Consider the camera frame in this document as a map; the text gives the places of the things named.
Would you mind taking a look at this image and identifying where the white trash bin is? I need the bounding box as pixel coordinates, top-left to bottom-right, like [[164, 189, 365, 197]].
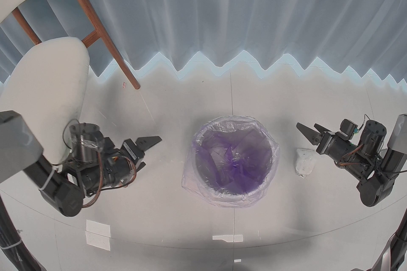
[[192, 119, 275, 202]]

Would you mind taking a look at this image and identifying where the purple plastic bag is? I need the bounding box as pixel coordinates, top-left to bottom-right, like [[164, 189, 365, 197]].
[[181, 115, 280, 208]]

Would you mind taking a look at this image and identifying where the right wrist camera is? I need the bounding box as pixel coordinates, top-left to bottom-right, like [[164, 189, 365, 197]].
[[340, 119, 359, 141]]

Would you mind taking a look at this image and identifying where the white cushioned wooden chair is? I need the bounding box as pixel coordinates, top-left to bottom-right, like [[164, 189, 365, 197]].
[[0, 0, 140, 165]]

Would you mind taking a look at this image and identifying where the crumpled white paper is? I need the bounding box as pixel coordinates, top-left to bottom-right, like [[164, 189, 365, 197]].
[[295, 148, 318, 178]]

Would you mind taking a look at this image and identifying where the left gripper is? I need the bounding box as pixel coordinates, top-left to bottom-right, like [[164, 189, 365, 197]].
[[97, 136, 163, 190]]

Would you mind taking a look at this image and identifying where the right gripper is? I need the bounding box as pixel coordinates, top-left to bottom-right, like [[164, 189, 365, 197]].
[[296, 123, 364, 176]]

